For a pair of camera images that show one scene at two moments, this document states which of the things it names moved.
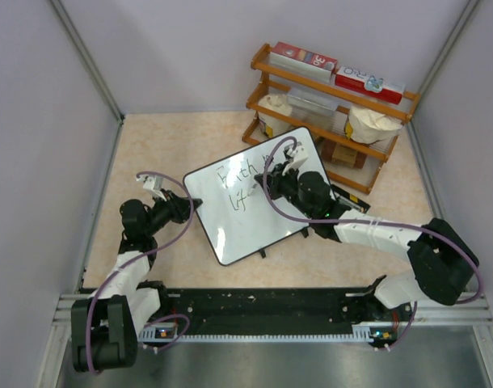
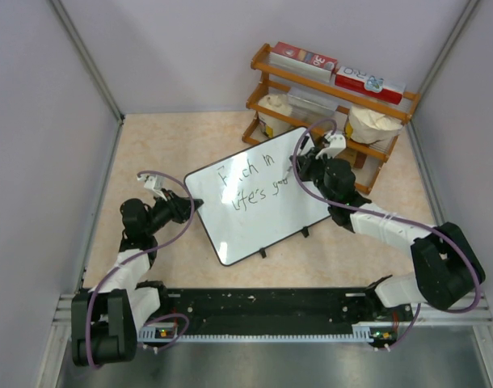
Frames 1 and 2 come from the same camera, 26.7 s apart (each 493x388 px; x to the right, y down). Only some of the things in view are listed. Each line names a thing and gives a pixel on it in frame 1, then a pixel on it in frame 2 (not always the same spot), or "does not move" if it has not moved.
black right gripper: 275,179 to 307,162
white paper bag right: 366,125 does not move
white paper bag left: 272,125 does not move
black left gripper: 179,207 does not move
